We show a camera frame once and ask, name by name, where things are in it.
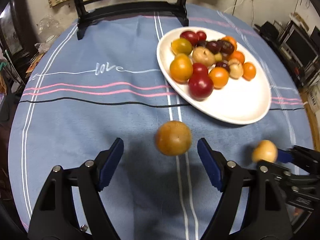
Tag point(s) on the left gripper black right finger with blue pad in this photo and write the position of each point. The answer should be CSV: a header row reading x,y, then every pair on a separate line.
x,y
265,215

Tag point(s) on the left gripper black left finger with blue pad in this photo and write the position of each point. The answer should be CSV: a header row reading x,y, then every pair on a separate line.
x,y
54,214

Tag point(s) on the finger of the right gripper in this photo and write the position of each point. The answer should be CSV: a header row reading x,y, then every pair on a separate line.
x,y
288,180
304,158

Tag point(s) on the pale yellow round pear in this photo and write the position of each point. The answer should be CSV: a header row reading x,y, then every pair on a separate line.
x,y
266,150

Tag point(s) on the small tan fruit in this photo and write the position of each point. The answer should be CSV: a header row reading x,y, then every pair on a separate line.
x,y
236,70

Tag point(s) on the large tan pear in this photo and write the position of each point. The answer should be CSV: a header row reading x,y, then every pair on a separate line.
x,y
173,138

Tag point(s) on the large dark red apple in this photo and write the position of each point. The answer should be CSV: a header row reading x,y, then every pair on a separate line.
x,y
200,86

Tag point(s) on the small yellow fruit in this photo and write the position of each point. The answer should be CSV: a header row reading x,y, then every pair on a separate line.
x,y
218,57

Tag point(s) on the dark brown passion fruit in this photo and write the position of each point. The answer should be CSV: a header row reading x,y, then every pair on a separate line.
x,y
226,47

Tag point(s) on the red tomato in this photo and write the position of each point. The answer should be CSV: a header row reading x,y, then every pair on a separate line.
x,y
191,36
200,69

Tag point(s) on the dark purple plum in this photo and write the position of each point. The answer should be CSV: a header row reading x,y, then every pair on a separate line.
x,y
213,46

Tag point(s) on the orange yellow persimmon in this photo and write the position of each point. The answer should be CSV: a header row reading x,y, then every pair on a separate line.
x,y
181,68

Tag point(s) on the red tomato front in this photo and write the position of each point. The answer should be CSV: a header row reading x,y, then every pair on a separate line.
x,y
191,36

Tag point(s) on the white bucket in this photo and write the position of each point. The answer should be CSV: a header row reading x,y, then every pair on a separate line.
x,y
313,97

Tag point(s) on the white round plate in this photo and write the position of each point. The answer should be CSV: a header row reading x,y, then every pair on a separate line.
x,y
240,102

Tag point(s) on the black computer monitor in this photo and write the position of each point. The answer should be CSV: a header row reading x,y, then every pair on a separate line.
x,y
299,48

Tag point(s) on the orange tangerine back right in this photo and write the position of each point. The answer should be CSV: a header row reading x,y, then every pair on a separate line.
x,y
249,71

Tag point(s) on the orange tangerine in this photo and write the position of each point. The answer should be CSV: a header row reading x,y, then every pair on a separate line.
x,y
237,55
249,71

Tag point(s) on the black desk shelf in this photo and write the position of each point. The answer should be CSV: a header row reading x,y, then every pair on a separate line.
x,y
302,76

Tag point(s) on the orange tangerine front plate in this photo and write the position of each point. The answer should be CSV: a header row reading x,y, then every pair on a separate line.
x,y
219,77

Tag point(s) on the orange tangerine back left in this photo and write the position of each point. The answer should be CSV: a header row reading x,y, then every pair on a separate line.
x,y
237,55

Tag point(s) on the dark purple fruit on plate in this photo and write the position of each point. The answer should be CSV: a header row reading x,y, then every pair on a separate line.
x,y
223,64

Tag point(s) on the blue striped tablecloth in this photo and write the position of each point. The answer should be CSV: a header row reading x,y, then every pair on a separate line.
x,y
86,93

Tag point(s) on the beige brown fruit on plate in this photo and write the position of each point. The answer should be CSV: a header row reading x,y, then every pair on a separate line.
x,y
204,56

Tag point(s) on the green yellow fruit on plate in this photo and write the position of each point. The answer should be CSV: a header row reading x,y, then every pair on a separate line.
x,y
181,46

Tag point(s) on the clear plastic bag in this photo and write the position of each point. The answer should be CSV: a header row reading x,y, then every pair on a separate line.
x,y
48,29

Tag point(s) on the goldfish round screen black stand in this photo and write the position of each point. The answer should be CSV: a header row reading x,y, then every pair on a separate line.
x,y
85,18

